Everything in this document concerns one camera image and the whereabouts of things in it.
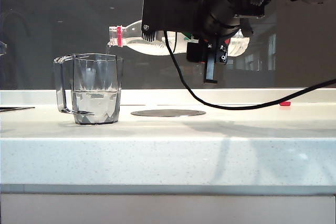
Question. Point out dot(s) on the Nongfu Spring mineral water bottle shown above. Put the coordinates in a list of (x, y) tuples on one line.
[(147, 44)]

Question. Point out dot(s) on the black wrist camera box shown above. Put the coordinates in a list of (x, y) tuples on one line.
[(170, 9)]

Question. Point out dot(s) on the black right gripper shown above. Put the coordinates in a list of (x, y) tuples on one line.
[(218, 19)]

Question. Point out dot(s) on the transparent grey plastic mug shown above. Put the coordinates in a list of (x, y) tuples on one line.
[(94, 98)]

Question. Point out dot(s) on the red bottle cap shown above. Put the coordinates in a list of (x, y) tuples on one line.
[(285, 103)]

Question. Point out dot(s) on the dark round countertop disc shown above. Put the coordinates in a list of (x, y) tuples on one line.
[(168, 113)]

